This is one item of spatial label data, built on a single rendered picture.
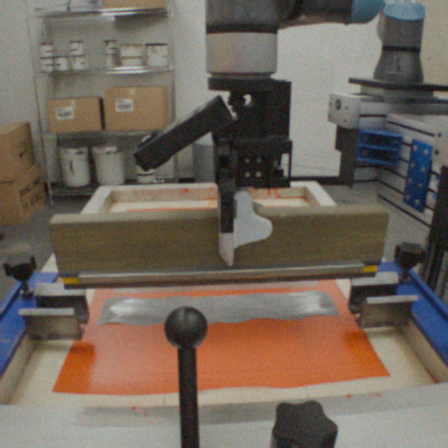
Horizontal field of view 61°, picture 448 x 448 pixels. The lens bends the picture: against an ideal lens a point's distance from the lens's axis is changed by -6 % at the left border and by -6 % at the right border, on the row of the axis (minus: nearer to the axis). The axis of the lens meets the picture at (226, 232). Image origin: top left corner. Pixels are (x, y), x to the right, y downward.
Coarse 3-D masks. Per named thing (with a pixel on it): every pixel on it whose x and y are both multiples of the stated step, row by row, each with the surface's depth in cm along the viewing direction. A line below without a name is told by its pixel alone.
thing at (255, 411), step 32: (96, 192) 102; (128, 192) 104; (160, 192) 105; (192, 192) 105; (256, 192) 106; (288, 192) 107; (320, 192) 101; (32, 352) 51; (416, 352) 51; (0, 384) 42; (0, 416) 37; (32, 416) 37; (64, 416) 38; (96, 416) 38; (128, 416) 38; (160, 416) 38; (224, 416) 38; (256, 416) 38
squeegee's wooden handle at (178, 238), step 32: (64, 224) 46; (96, 224) 46; (128, 224) 46; (160, 224) 46; (192, 224) 47; (288, 224) 47; (320, 224) 48; (352, 224) 48; (384, 224) 48; (64, 256) 47; (96, 256) 48; (128, 256) 48; (160, 256) 48; (192, 256) 48; (256, 256) 49; (288, 256) 49; (320, 256) 50; (352, 256) 50
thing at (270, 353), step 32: (224, 288) 67; (256, 288) 67; (288, 288) 67; (320, 288) 67; (256, 320) 59; (288, 320) 59; (320, 320) 59; (352, 320) 58; (224, 352) 52; (256, 352) 52; (288, 352) 52; (320, 352) 52; (352, 352) 52; (256, 384) 47; (288, 384) 47
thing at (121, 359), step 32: (128, 288) 67; (160, 288) 67; (192, 288) 67; (96, 320) 58; (96, 352) 52; (128, 352) 52; (160, 352) 52; (64, 384) 46; (96, 384) 47; (128, 384) 47; (160, 384) 47; (224, 384) 47
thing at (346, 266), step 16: (80, 272) 48; (96, 272) 48; (112, 272) 48; (128, 272) 48; (144, 272) 48; (160, 272) 48; (176, 272) 48; (192, 272) 48; (208, 272) 48; (224, 272) 48; (240, 272) 48; (256, 272) 48; (272, 272) 48; (288, 272) 49; (304, 272) 49; (320, 272) 49; (336, 272) 49; (352, 272) 49
